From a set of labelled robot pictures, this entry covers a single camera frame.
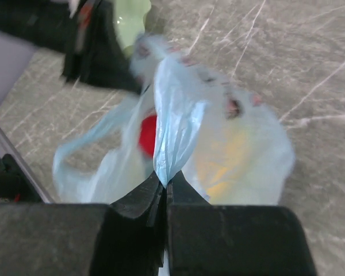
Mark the light green wavy plate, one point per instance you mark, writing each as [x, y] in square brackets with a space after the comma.
[129, 18]

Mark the red fake apple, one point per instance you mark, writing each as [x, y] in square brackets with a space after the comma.
[147, 135]

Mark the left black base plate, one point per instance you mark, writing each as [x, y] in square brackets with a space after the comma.
[15, 186]

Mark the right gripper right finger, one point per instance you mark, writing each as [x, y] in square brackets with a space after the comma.
[184, 207]

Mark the aluminium rail frame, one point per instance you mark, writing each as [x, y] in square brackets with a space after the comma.
[6, 147]

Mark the light blue plastic bag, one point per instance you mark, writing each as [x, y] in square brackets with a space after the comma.
[189, 99]

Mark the yellow fake banana bunch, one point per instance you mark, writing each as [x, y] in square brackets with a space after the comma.
[220, 159]

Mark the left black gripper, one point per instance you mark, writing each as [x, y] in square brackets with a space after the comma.
[83, 30]

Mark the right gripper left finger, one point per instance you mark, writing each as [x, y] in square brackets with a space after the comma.
[131, 239]

